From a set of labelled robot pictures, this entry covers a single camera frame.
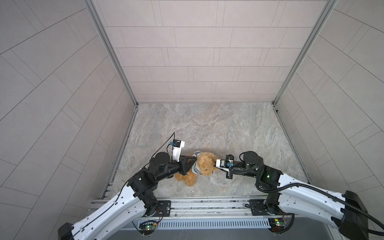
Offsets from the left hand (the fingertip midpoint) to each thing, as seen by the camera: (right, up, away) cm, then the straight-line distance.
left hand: (199, 160), depth 67 cm
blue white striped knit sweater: (-2, -5, +4) cm, 6 cm away
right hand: (+6, -2, +1) cm, 7 cm away
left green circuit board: (-23, -29, -1) cm, 37 cm away
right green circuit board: (+36, -30, +1) cm, 47 cm away
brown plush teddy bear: (+4, -2, -2) cm, 5 cm away
